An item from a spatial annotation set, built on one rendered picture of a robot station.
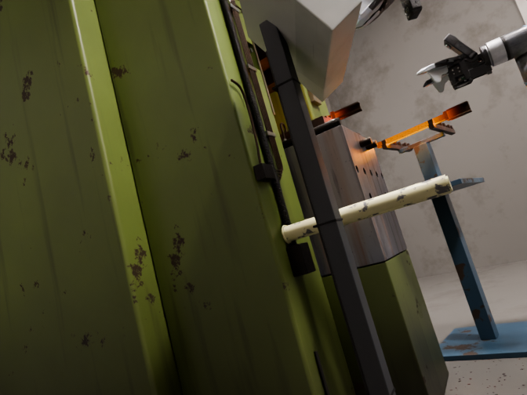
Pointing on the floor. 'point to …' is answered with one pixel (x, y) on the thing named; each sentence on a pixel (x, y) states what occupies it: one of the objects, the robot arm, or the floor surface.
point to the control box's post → (299, 112)
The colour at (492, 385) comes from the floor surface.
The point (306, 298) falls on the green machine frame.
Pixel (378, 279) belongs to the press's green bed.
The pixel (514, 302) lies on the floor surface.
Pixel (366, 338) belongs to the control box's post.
